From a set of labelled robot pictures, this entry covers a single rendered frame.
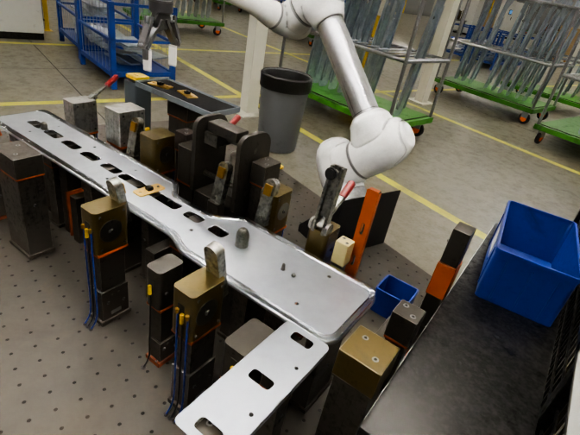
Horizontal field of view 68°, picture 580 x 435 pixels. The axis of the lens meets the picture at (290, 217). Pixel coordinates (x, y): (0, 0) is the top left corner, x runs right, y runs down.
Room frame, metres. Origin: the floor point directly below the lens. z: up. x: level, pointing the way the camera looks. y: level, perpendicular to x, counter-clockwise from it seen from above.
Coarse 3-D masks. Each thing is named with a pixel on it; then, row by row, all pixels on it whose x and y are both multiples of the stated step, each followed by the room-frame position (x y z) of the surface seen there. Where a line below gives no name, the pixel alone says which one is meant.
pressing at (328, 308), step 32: (0, 128) 1.26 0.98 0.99; (32, 128) 1.28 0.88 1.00; (64, 128) 1.33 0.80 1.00; (64, 160) 1.10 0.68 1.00; (128, 160) 1.18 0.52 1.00; (128, 192) 0.99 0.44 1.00; (160, 192) 1.02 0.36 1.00; (160, 224) 0.87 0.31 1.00; (192, 224) 0.90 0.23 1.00; (224, 224) 0.92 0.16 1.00; (256, 224) 0.95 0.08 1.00; (192, 256) 0.77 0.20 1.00; (256, 256) 0.81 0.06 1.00; (288, 256) 0.84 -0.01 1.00; (256, 288) 0.70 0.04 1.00; (288, 288) 0.72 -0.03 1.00; (320, 288) 0.74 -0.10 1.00; (352, 288) 0.76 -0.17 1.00; (288, 320) 0.63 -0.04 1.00; (320, 320) 0.64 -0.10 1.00; (352, 320) 0.66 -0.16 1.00
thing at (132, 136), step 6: (132, 120) 1.27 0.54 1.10; (138, 120) 1.26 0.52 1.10; (132, 126) 1.25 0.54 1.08; (138, 126) 1.25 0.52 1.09; (132, 132) 1.26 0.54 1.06; (138, 132) 1.25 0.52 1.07; (132, 138) 1.25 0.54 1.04; (138, 138) 1.25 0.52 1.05; (132, 144) 1.25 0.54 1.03; (138, 144) 1.25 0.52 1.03; (132, 150) 1.24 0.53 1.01; (138, 150) 1.25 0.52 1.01
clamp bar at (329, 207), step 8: (328, 168) 0.90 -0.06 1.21; (336, 168) 0.93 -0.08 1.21; (344, 168) 0.92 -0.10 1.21; (328, 176) 0.89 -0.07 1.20; (336, 176) 0.89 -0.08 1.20; (344, 176) 0.92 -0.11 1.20; (328, 184) 0.92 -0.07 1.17; (336, 184) 0.91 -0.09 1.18; (328, 192) 0.92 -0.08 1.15; (336, 192) 0.90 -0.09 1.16; (320, 200) 0.91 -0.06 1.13; (328, 200) 0.91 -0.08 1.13; (336, 200) 0.91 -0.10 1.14; (320, 208) 0.91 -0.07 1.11; (328, 208) 0.91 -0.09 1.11; (320, 216) 0.92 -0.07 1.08; (328, 216) 0.89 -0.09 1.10; (312, 224) 0.90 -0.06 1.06
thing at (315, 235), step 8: (336, 224) 0.94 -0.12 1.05; (312, 232) 0.90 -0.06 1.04; (320, 232) 0.89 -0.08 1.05; (336, 232) 0.92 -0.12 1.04; (312, 240) 0.90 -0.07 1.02; (320, 240) 0.89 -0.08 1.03; (328, 240) 0.89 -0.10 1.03; (336, 240) 0.93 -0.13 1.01; (312, 248) 0.90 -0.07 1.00; (320, 248) 0.89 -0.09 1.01; (328, 248) 0.90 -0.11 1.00; (320, 256) 0.89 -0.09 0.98; (328, 256) 0.91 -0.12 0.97; (296, 304) 0.91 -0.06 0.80
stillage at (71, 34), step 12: (60, 0) 6.72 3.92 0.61; (84, 0) 6.86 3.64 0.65; (96, 0) 7.09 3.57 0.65; (108, 0) 7.35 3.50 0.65; (132, 0) 6.49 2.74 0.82; (60, 12) 6.88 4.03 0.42; (72, 12) 6.18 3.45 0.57; (84, 12) 6.45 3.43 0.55; (120, 12) 6.96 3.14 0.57; (132, 12) 6.49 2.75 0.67; (60, 24) 6.86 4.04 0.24; (96, 24) 6.66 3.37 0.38; (60, 36) 6.85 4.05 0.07; (72, 36) 6.52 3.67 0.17; (84, 36) 6.66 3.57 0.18; (96, 36) 6.32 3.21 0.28; (120, 36) 6.59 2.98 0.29; (96, 48) 6.15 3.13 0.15; (120, 48) 6.37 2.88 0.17
